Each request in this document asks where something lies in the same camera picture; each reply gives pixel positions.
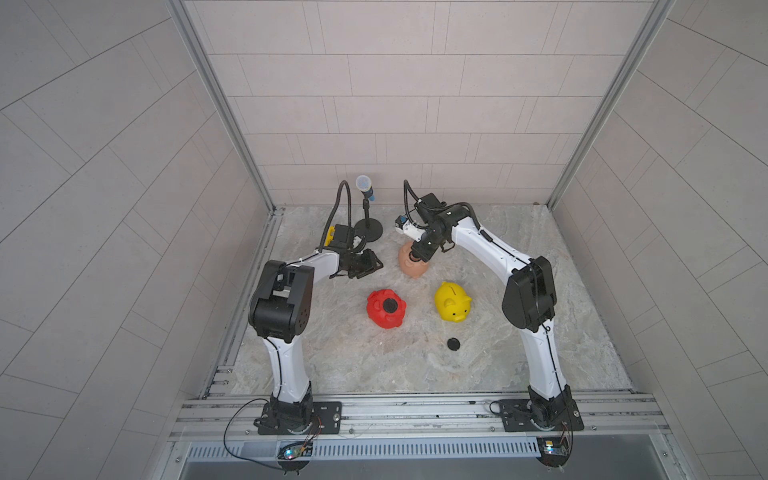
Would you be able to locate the pink piggy bank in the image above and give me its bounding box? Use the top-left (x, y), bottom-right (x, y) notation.
top-left (398, 240), bottom-right (429, 279)

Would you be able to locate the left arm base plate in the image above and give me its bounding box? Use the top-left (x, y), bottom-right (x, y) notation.
top-left (254, 399), bottom-right (343, 435)

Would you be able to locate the yellow triangular block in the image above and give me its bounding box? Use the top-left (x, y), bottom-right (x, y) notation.
top-left (323, 226), bottom-right (335, 247)

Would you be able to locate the aluminium mounting rail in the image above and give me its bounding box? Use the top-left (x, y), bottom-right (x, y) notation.
top-left (169, 390), bottom-right (671, 441)

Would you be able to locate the right circuit board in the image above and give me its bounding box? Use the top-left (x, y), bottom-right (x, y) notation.
top-left (536, 437), bottom-right (571, 468)

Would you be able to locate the circuit board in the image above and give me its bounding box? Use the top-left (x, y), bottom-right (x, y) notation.
top-left (277, 442), bottom-right (314, 462)
top-left (536, 437), bottom-right (571, 468)

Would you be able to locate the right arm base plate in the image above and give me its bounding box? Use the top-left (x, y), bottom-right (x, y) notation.
top-left (498, 395), bottom-right (584, 432)

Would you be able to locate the yellow piggy bank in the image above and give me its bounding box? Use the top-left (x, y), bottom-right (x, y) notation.
top-left (434, 282), bottom-right (472, 323)

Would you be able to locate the black microphone stand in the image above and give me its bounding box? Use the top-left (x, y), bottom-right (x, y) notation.
top-left (354, 175), bottom-right (383, 243)

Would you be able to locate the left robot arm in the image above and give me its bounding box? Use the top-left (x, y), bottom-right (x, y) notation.
top-left (248, 224), bottom-right (383, 435)

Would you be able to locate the left circuit board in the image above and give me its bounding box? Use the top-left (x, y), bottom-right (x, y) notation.
top-left (277, 442), bottom-right (314, 462)

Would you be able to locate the red piggy bank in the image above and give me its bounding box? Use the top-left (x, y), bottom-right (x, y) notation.
top-left (366, 289), bottom-right (407, 329)

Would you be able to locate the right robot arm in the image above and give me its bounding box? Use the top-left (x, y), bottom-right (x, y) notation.
top-left (395, 193), bottom-right (584, 432)

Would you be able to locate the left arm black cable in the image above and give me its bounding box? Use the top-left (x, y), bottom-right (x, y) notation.
top-left (317, 180), bottom-right (353, 253)

